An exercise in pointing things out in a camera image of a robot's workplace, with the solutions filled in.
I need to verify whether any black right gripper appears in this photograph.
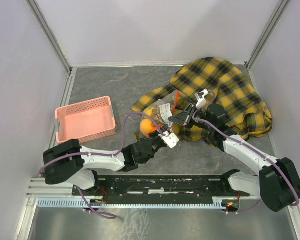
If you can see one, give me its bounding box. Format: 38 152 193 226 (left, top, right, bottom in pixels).
167 104 214 133

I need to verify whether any clear zip top bag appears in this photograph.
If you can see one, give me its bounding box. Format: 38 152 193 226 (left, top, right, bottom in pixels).
141 90 180 129

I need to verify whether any brown fake longan bunch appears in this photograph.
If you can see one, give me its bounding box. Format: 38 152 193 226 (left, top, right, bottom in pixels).
149 106 165 124

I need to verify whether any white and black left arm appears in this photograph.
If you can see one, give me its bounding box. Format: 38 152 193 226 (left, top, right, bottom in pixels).
39 132 178 195

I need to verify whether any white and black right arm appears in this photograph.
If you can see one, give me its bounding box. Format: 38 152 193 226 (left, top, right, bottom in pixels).
169 104 300 212

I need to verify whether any orange-yellow fake peach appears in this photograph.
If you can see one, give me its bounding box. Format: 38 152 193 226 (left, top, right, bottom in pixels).
140 118 157 138

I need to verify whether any yellow plaid shirt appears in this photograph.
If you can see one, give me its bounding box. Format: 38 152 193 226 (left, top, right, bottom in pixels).
131 57 273 140

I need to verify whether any pink perforated plastic basket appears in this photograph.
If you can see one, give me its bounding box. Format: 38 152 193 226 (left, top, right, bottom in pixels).
55 96 116 144

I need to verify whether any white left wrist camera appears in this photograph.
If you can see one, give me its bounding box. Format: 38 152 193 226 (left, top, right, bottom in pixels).
159 131 180 149

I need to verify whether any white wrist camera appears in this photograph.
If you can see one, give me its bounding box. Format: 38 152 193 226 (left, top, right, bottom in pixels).
159 131 180 149
194 89 209 109

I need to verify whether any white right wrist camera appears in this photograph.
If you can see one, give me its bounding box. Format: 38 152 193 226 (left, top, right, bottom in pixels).
194 89 209 109

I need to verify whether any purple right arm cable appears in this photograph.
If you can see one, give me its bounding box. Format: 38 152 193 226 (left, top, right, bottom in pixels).
192 89 300 216

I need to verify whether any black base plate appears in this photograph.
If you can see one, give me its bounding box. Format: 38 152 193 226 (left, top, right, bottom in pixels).
82 175 250 204

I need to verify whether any light blue cable duct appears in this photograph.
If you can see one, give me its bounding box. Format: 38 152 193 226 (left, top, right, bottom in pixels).
37 198 240 210

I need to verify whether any aluminium frame rail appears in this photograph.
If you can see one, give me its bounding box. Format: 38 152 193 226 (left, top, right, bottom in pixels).
13 0 78 240

